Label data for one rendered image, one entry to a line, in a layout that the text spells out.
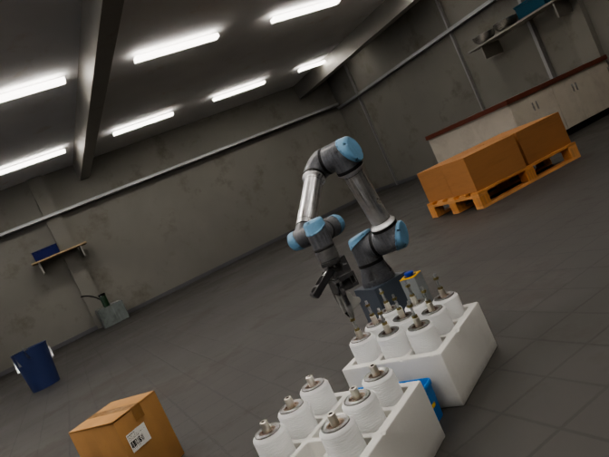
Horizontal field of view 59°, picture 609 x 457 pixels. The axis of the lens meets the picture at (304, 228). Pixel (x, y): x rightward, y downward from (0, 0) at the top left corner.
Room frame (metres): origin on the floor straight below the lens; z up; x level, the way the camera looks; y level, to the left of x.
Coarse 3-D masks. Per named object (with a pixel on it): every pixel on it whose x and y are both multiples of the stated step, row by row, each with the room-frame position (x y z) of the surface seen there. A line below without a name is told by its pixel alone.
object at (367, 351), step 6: (372, 336) 1.84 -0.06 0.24; (360, 342) 1.82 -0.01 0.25; (366, 342) 1.82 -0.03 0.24; (372, 342) 1.83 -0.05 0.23; (354, 348) 1.83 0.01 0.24; (360, 348) 1.82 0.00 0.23; (366, 348) 1.81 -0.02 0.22; (372, 348) 1.82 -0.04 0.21; (378, 348) 1.84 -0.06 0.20; (354, 354) 1.84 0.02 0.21; (360, 354) 1.82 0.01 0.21; (366, 354) 1.81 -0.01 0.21; (372, 354) 1.82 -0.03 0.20; (378, 354) 1.83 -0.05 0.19; (360, 360) 1.83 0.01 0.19; (366, 360) 1.82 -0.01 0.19; (372, 360) 1.81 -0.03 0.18
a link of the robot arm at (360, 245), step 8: (368, 232) 2.33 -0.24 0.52; (352, 240) 2.34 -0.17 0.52; (360, 240) 2.32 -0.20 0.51; (368, 240) 2.30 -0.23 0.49; (352, 248) 2.35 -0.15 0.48; (360, 248) 2.32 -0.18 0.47; (368, 248) 2.30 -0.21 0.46; (360, 256) 2.33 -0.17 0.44; (368, 256) 2.32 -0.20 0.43; (376, 256) 2.32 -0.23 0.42; (360, 264) 2.34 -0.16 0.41
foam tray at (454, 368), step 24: (480, 312) 1.90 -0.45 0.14; (456, 336) 1.71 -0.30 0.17; (480, 336) 1.84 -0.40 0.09; (384, 360) 1.76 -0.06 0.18; (408, 360) 1.68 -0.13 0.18; (432, 360) 1.63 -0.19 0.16; (456, 360) 1.66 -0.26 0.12; (480, 360) 1.78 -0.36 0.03; (360, 384) 1.82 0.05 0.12; (432, 384) 1.65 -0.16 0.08; (456, 384) 1.61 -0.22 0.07
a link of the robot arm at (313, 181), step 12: (312, 156) 2.24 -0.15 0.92; (312, 168) 2.21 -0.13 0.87; (312, 180) 2.17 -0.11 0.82; (324, 180) 2.23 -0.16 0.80; (312, 192) 2.13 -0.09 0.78; (300, 204) 2.11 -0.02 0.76; (312, 204) 2.09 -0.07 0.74; (300, 216) 2.05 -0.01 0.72; (312, 216) 2.05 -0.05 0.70; (300, 228) 2.00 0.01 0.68; (288, 240) 2.01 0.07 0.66; (300, 240) 1.98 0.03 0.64
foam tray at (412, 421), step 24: (408, 384) 1.49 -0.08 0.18; (336, 408) 1.56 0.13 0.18; (384, 408) 1.42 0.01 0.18; (408, 408) 1.40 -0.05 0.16; (432, 408) 1.49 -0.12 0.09; (312, 432) 1.47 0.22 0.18; (384, 432) 1.30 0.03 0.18; (408, 432) 1.37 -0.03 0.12; (432, 432) 1.45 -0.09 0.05; (312, 456) 1.42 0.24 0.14; (360, 456) 1.23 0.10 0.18; (384, 456) 1.26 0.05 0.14; (408, 456) 1.33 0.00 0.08; (432, 456) 1.41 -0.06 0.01
